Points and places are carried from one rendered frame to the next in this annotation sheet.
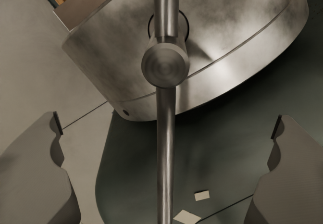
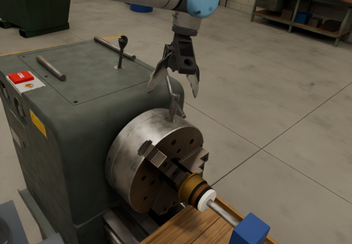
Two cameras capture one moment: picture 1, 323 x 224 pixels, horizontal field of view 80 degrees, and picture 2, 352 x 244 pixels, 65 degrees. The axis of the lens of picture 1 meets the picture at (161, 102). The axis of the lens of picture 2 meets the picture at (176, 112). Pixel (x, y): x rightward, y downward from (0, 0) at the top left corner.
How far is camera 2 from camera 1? 0.73 m
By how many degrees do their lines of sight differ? 36
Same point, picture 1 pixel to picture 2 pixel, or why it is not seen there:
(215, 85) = (153, 111)
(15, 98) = (264, 203)
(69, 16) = (202, 151)
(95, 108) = not seen: hidden behind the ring
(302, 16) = (122, 133)
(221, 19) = (156, 122)
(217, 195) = (145, 86)
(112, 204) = (178, 87)
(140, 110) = not seen: hidden behind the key
